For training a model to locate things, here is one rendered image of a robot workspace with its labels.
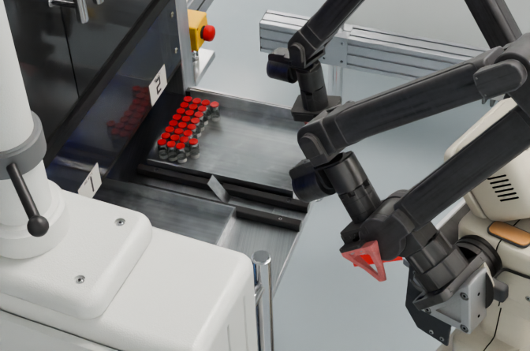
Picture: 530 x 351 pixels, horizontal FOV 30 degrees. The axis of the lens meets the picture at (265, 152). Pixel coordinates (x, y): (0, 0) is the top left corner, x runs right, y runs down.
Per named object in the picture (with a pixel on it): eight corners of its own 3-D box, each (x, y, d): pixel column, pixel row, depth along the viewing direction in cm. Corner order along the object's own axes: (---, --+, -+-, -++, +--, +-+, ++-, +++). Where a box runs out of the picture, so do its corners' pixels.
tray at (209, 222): (35, 270, 202) (32, 259, 200) (93, 184, 220) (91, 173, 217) (189, 311, 193) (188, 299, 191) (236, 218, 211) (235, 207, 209)
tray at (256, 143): (148, 170, 223) (147, 159, 220) (191, 99, 240) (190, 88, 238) (292, 202, 214) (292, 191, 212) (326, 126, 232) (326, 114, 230)
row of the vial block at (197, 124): (175, 162, 224) (173, 147, 221) (204, 113, 236) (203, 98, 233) (184, 164, 223) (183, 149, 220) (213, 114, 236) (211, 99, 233)
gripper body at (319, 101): (300, 100, 225) (294, 74, 221) (342, 102, 222) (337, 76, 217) (291, 118, 221) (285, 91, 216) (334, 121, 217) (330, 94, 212)
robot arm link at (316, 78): (311, 72, 210) (325, 57, 213) (284, 65, 214) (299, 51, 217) (315, 98, 214) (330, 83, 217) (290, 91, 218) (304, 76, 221)
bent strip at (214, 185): (208, 203, 215) (207, 183, 211) (213, 193, 217) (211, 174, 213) (270, 217, 211) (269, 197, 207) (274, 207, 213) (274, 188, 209)
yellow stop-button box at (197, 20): (170, 46, 243) (168, 23, 238) (182, 31, 248) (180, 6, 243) (199, 52, 241) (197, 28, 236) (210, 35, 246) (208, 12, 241)
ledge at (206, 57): (145, 76, 251) (144, 70, 250) (166, 46, 260) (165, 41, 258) (196, 86, 247) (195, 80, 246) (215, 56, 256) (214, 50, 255)
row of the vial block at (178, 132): (166, 160, 224) (164, 145, 221) (195, 111, 237) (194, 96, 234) (175, 162, 224) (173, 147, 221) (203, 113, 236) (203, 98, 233)
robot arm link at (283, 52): (300, 46, 206) (323, 30, 212) (257, 36, 213) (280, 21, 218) (304, 97, 212) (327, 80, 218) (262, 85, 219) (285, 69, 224)
